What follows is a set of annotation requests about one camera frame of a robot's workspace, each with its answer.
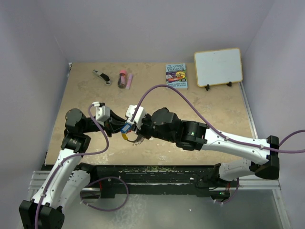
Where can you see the treehouse paperback book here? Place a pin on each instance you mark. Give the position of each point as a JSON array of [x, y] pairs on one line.
[[176, 75]]

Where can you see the grey black stapler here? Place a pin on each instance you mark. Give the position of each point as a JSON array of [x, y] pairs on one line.
[[102, 76]]

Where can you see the pink highlighter marker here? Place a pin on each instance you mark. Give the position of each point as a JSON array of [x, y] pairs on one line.
[[129, 81]]

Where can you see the yellow framed whiteboard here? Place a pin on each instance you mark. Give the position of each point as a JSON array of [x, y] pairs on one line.
[[217, 67]]

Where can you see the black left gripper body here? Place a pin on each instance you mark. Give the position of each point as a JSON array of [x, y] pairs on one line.
[[109, 127]]

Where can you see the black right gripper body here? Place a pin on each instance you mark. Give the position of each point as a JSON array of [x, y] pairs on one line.
[[146, 130]]

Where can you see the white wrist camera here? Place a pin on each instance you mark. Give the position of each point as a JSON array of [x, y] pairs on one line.
[[102, 112], [135, 117]]

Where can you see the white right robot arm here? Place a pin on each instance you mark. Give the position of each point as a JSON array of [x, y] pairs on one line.
[[256, 159]]

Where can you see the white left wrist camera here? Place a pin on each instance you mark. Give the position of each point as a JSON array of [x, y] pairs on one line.
[[102, 112]]

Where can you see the pink capped bottle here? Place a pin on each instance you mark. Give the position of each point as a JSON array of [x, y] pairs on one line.
[[122, 79]]

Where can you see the metal keyring organizer with rings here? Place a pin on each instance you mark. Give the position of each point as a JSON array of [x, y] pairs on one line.
[[138, 140]]

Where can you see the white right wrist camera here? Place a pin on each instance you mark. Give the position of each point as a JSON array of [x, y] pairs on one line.
[[135, 117]]

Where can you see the blue key tag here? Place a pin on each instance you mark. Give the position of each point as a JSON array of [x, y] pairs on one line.
[[126, 128]]

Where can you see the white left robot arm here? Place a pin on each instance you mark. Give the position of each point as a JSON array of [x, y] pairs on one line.
[[47, 208]]

